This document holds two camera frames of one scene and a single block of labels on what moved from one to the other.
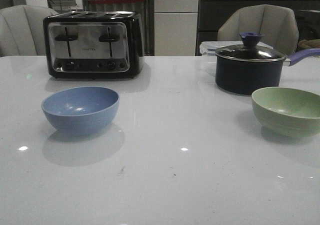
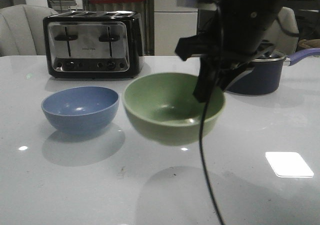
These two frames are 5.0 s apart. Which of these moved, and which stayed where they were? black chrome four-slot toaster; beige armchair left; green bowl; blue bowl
Moved: green bowl
Stayed: black chrome four-slot toaster; beige armchair left; blue bowl
